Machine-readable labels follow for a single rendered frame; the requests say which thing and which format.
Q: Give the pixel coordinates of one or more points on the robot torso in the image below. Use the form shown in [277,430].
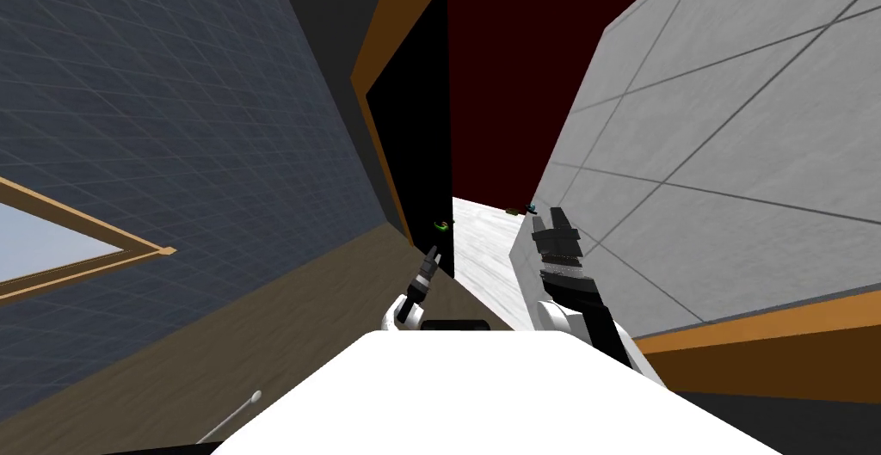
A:
[495,393]

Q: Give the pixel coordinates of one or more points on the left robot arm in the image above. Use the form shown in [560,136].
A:
[410,299]

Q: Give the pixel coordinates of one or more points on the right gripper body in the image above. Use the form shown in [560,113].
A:
[557,243]

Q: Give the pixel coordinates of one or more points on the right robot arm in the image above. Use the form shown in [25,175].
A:
[585,307]

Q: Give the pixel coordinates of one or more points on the wood framed window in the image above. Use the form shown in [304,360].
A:
[41,245]

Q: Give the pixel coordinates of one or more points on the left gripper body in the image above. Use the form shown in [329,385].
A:
[429,265]

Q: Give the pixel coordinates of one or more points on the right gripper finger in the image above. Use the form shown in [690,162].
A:
[539,224]
[559,218]

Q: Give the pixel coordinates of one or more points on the white rod with ball end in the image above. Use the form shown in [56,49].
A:
[234,415]

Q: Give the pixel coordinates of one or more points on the black door leaf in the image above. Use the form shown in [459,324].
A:
[413,131]

